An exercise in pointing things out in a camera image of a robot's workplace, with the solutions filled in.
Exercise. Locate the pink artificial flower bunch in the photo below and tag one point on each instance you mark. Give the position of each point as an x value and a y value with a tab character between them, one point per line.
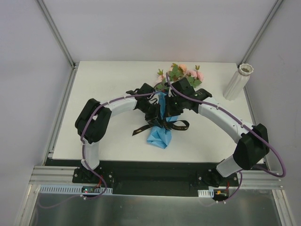
177	72

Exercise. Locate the left aluminium frame post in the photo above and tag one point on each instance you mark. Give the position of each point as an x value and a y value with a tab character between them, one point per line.
56	34

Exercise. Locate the white cable duct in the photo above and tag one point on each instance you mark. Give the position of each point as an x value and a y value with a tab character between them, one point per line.
206	193
62	189

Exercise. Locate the left white cable duct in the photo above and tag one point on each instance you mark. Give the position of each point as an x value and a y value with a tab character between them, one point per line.
62	189

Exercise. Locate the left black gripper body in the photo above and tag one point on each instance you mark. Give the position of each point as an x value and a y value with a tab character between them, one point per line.
152	113

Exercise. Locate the white ribbed vase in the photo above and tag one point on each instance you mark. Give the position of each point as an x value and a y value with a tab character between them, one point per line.
238	81

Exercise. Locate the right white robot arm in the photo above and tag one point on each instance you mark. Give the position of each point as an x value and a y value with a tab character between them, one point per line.
250	139

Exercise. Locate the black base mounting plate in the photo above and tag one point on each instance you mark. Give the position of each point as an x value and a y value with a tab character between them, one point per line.
179	179

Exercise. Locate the right white cable duct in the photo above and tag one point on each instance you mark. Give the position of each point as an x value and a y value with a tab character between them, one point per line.
206	193

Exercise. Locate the aluminium front rail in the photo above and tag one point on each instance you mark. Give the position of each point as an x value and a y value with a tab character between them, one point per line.
59	175

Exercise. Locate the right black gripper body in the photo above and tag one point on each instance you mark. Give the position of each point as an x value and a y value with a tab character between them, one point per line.
171	112

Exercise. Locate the blue wrapping paper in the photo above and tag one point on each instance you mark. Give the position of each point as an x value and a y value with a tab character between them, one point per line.
160	137

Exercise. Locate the black ribbon gold lettering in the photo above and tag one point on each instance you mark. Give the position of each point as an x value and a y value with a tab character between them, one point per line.
168	125

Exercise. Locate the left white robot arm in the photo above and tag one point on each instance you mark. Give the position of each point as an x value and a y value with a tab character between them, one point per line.
94	118

